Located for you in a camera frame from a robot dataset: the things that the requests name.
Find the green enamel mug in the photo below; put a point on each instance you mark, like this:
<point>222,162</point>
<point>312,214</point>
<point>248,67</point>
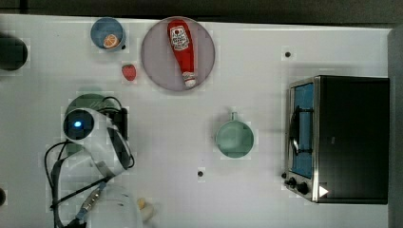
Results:
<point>235,139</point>

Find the black toaster oven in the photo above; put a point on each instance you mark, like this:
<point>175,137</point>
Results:
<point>338,138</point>

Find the orange slice toy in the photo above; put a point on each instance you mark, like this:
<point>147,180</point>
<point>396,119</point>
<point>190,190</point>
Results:
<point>111,41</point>

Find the blue bowl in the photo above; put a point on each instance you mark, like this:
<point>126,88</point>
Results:
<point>104,26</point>

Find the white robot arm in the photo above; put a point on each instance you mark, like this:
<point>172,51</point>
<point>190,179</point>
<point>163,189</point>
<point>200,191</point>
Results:
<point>86,182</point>

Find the red plush strawberry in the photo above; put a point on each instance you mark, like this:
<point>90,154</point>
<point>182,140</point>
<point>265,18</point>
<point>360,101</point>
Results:
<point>129,72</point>

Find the red plush ketchup bottle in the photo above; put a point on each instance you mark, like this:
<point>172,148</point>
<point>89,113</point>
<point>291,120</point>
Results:
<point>181,43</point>

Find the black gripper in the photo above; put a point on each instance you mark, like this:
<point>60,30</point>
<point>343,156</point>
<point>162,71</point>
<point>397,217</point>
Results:
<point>119,118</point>

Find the black cylinder container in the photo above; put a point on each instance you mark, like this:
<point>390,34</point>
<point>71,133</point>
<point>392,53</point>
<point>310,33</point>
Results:
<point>13,52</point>

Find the green plastic strainer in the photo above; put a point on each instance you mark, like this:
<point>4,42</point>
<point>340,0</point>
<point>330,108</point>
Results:
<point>84,103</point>

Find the dark grey cylinder cup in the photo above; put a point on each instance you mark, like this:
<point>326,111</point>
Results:
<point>3,196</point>

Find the grey round plate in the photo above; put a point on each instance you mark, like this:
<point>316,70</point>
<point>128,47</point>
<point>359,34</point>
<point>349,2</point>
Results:
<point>160,64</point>

